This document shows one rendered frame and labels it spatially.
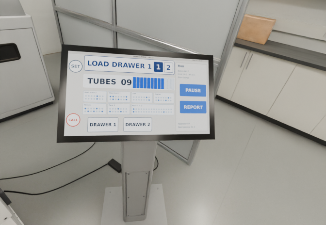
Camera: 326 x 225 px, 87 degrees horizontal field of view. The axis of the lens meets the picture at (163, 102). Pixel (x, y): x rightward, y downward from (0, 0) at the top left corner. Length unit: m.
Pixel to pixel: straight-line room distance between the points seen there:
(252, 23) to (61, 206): 2.74
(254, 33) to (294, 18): 0.59
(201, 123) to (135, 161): 0.38
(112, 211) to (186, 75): 1.14
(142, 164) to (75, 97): 0.46
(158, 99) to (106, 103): 0.17
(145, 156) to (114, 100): 0.35
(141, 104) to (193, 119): 0.19
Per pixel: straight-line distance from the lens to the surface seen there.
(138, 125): 0.58
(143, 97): 0.58
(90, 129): 0.59
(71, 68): 0.63
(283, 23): 3.02
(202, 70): 0.65
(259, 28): 2.66
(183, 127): 0.60
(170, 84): 0.60
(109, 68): 0.60
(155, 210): 1.48
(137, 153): 0.81
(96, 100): 0.59
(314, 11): 3.06
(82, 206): 1.57
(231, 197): 1.74
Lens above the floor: 1.39
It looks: 35 degrees down
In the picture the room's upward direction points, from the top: 8 degrees clockwise
